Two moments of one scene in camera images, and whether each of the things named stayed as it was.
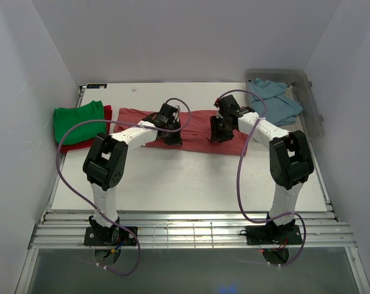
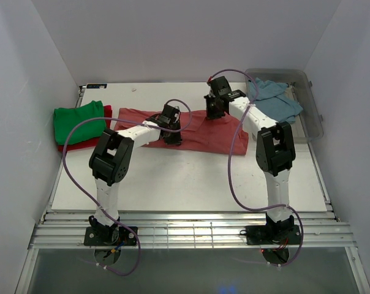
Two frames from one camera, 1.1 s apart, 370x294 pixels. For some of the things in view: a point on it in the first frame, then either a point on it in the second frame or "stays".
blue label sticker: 97,86 stays
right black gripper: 215,134 -> 210,114
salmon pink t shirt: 195,128 stays
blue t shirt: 281,107 stays
